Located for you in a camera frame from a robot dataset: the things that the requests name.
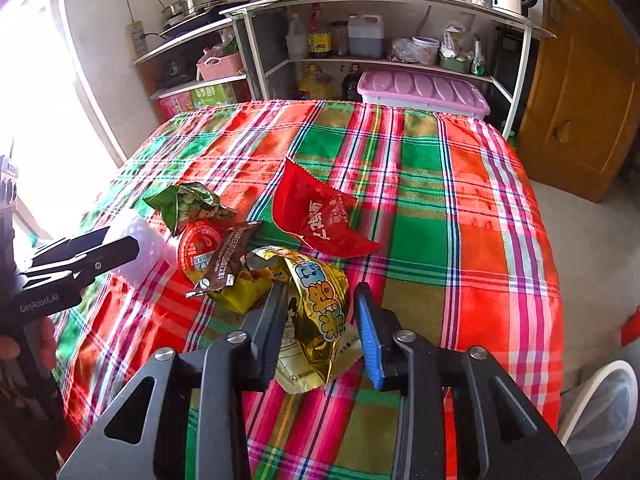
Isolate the gold snack wrapper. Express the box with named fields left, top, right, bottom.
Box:
left=206, top=246, right=362, bottom=394

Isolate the white foam fruit net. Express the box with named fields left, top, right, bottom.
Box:
left=104, top=209, right=177, bottom=289

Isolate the red snack wrapper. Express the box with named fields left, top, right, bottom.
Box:
left=271, top=158, right=380, bottom=259

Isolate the white trash bin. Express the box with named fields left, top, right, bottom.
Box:
left=558, top=360, right=639, bottom=479

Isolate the white kitchen shelf unit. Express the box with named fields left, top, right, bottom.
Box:
left=134, top=0, right=548, bottom=134

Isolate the person's left hand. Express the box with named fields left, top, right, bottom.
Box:
left=0, top=318, right=56, bottom=370

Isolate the brown snack wrapper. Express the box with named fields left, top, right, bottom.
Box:
left=186, top=221, right=262, bottom=298

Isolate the clear plastic cup red lid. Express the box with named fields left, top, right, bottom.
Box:
left=177, top=220, right=224, bottom=284

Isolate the plaid tablecloth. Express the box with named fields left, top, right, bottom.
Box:
left=53, top=101, right=563, bottom=479

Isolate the green snack wrapper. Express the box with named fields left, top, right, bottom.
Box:
left=143, top=182, right=235, bottom=236

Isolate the green and pink carton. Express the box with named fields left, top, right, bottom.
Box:
left=160, top=84, right=238, bottom=120

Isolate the pink woven basket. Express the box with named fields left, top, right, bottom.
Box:
left=196, top=52, right=243, bottom=81

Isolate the pink lidded storage box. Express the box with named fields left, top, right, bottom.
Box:
left=357, top=70, right=490, bottom=119

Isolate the wooden door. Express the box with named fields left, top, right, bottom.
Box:
left=516, top=0, right=639, bottom=203

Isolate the yellow label sauce bottle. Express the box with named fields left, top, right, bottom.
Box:
left=307, top=3, right=332, bottom=58

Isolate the steel pot with lid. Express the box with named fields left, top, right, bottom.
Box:
left=160, top=0, right=228, bottom=23

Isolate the white plastic jug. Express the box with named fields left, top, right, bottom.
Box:
left=347, top=14, right=385, bottom=58

